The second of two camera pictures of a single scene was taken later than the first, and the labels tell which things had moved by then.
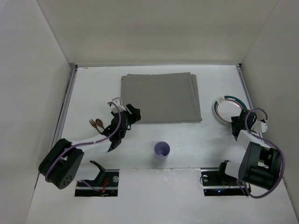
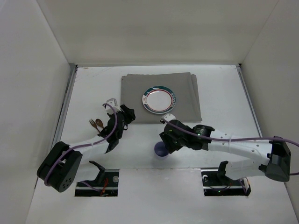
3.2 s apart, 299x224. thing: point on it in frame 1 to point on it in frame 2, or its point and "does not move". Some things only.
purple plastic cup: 161,150 does not move
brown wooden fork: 94,124 does not move
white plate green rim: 227,106 to 159,99
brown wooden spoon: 99,122 does not move
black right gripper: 237,123 to 168,136
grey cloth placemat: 162,98 does not move
